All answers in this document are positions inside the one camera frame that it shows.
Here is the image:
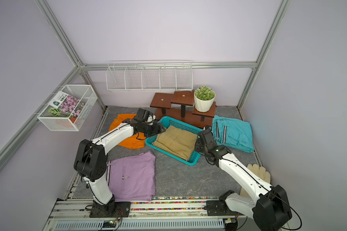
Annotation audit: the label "beige work glove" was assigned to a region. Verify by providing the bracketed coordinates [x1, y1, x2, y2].
[239, 164, 271, 199]

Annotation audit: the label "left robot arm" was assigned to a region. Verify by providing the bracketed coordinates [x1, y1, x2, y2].
[74, 108, 165, 206]

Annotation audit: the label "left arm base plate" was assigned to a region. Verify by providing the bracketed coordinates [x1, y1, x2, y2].
[89, 201, 131, 218]

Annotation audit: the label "white wire wall basket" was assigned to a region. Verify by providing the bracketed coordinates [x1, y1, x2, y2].
[37, 85, 97, 131]

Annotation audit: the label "white wire wall shelf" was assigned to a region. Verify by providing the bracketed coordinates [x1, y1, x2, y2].
[106, 60, 193, 91]

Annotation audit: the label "purple flowers in pot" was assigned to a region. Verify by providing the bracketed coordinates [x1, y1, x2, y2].
[59, 95, 86, 123]

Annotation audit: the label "brown wooden tiered stand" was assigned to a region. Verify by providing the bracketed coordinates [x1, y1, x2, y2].
[150, 91, 216, 128]

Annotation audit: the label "folded teal pants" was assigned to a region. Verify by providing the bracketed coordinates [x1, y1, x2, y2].
[212, 115, 254, 153]

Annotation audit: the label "white pot with green plant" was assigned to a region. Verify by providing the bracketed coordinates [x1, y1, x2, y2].
[194, 86, 216, 113]

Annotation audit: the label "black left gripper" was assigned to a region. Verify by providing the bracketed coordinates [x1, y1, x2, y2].
[142, 122, 166, 137]

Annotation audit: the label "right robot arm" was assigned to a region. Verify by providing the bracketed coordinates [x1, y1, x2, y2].
[195, 130, 293, 231]

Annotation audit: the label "beige pants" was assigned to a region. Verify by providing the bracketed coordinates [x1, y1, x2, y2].
[152, 126, 197, 161]

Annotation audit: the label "purple pants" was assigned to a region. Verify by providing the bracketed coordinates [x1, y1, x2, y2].
[106, 150, 156, 202]

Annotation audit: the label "aluminium rail frame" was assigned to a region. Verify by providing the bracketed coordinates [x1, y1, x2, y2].
[43, 196, 258, 231]

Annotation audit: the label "orange pants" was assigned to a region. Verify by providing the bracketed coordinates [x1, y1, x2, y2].
[109, 114, 146, 150]

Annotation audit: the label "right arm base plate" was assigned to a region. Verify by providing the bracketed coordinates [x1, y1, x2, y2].
[204, 200, 239, 216]

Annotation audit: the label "white card with label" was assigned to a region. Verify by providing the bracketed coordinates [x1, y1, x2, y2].
[48, 91, 69, 109]

